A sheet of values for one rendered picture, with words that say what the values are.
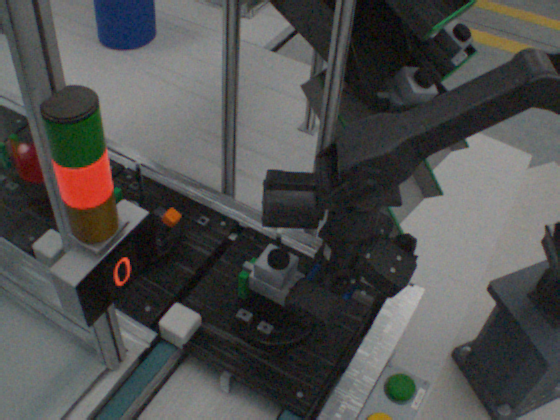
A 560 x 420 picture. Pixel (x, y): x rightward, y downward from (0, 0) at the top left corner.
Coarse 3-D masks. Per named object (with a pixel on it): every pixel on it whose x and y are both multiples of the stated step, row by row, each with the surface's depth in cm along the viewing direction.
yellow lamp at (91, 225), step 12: (108, 204) 57; (72, 216) 57; (84, 216) 56; (96, 216) 57; (108, 216) 58; (72, 228) 59; (84, 228) 58; (96, 228) 58; (108, 228) 59; (84, 240) 59; (96, 240) 59
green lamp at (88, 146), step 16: (96, 112) 50; (48, 128) 49; (64, 128) 49; (80, 128) 49; (96, 128) 51; (64, 144) 50; (80, 144) 50; (96, 144) 52; (64, 160) 51; (80, 160) 52; (96, 160) 53
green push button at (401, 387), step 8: (392, 376) 84; (400, 376) 84; (408, 376) 84; (392, 384) 83; (400, 384) 83; (408, 384) 83; (392, 392) 82; (400, 392) 82; (408, 392) 82; (400, 400) 82
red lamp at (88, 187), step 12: (60, 168) 52; (84, 168) 52; (96, 168) 53; (108, 168) 55; (60, 180) 54; (72, 180) 53; (84, 180) 53; (96, 180) 54; (108, 180) 56; (72, 192) 54; (84, 192) 54; (96, 192) 55; (108, 192) 56; (72, 204) 56; (84, 204) 55; (96, 204) 56
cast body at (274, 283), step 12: (264, 252) 83; (276, 252) 82; (252, 264) 86; (264, 264) 81; (276, 264) 80; (288, 264) 81; (252, 276) 84; (264, 276) 82; (276, 276) 81; (288, 276) 82; (300, 276) 84; (252, 288) 85; (264, 288) 84; (276, 288) 82; (288, 288) 83; (276, 300) 84
